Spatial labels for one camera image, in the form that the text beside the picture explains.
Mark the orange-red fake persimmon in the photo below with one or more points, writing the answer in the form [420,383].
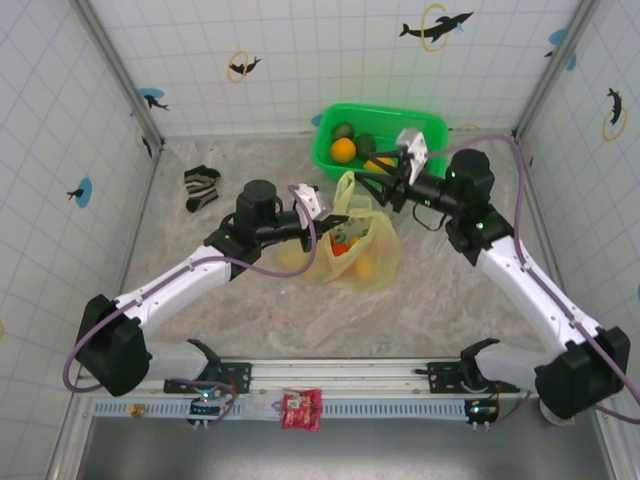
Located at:
[340,249]

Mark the green plastic basket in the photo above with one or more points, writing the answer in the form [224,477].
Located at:
[380,120]

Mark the yellow-green avocado print plastic bag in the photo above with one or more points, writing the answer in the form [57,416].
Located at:
[385,250]

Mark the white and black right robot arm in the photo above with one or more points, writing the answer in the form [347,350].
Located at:
[530,285]

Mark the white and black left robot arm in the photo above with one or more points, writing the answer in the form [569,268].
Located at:
[170,287]

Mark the yellow fake lemon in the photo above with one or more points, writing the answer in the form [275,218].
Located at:
[376,166]

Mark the fake orange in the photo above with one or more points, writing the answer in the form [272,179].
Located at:
[343,151]

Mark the black and white striped sock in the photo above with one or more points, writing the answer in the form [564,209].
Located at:
[200,185]

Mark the blue circle fish sticker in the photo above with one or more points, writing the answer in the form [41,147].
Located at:
[316,120]
[150,95]
[557,36]
[85,192]

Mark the red snack packet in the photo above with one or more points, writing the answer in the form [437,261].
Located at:
[302,412]

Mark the controller board with green light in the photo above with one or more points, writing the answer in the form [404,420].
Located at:
[205,407]
[481,411]

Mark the grey metal panel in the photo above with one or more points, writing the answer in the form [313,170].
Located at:
[350,455]

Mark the small brass fitting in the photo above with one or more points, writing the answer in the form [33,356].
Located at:
[135,411]

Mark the clear suction cup holder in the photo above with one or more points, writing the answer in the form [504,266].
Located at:
[557,421]

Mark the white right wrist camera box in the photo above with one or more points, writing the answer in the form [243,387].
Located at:
[412,150]

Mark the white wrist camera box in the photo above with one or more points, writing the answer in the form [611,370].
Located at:
[315,200]
[412,150]

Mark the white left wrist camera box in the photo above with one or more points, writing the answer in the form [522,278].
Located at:
[315,200]

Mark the aluminium side rail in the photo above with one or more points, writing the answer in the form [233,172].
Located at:
[534,185]

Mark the aluminium rear rail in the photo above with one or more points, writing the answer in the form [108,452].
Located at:
[250,135]

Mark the aluminium corner post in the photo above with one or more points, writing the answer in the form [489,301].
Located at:
[121,75]
[538,100]

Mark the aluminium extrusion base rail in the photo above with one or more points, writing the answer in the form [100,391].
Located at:
[350,372]

